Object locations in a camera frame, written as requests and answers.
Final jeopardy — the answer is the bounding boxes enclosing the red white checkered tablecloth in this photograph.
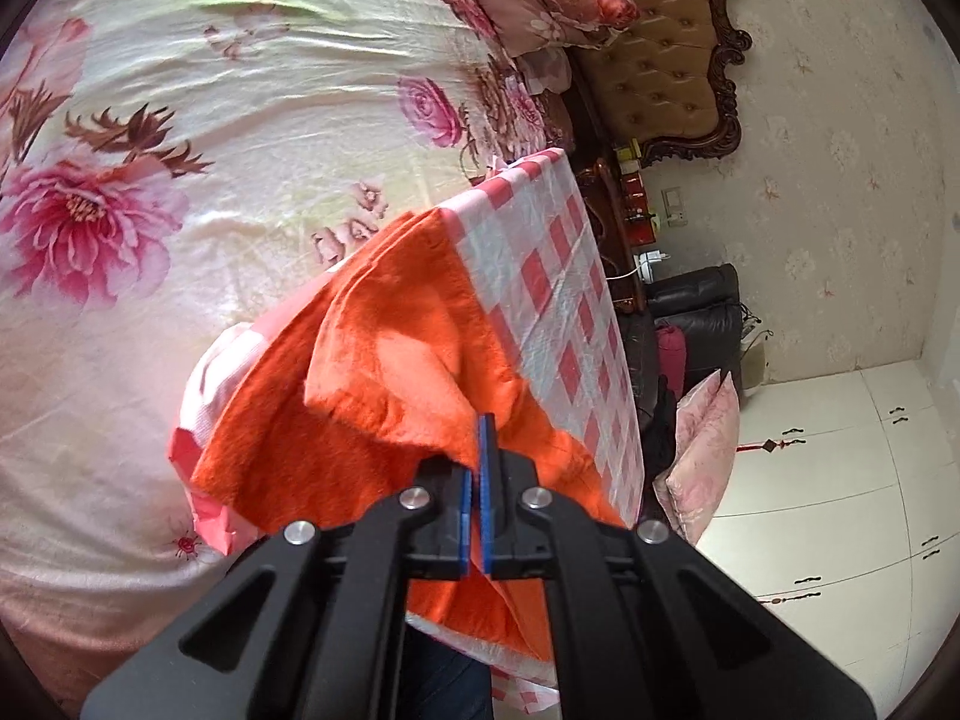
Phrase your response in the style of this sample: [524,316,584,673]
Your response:
[169,148,650,713]

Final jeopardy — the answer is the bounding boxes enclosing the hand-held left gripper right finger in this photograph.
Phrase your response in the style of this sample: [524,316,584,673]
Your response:
[478,412,878,720]

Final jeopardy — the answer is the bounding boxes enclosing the white wardrobe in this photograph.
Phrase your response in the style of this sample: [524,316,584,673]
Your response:
[697,360,953,717]

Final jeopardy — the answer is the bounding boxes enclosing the pink satin pillow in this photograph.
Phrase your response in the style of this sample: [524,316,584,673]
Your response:
[652,371,743,547]

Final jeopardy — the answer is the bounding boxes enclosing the floral bed sheet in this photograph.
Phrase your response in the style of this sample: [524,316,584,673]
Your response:
[0,0,571,698]

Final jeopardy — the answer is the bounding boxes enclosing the black clothing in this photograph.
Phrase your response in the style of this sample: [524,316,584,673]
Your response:
[645,375,680,481]

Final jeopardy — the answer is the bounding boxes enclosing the orange towel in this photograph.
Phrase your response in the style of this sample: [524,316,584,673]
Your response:
[191,210,631,691]

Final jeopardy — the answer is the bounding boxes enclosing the tufted headboard carved wood frame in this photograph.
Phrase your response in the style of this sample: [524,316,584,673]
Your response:
[570,0,753,166]

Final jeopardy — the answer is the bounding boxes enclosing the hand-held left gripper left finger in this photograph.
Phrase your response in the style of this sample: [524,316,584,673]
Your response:
[81,457,473,720]

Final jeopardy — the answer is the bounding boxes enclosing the wooden nightstand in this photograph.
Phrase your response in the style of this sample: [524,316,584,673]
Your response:
[574,157,653,316]

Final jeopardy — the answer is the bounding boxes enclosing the magenta cushion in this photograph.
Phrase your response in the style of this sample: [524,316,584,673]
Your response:
[656,322,687,398]

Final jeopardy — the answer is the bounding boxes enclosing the black leather sofa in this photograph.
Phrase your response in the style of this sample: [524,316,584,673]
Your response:
[619,264,743,466]

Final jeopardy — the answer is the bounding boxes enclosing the person's leg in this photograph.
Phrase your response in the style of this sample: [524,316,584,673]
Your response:
[401,615,496,720]

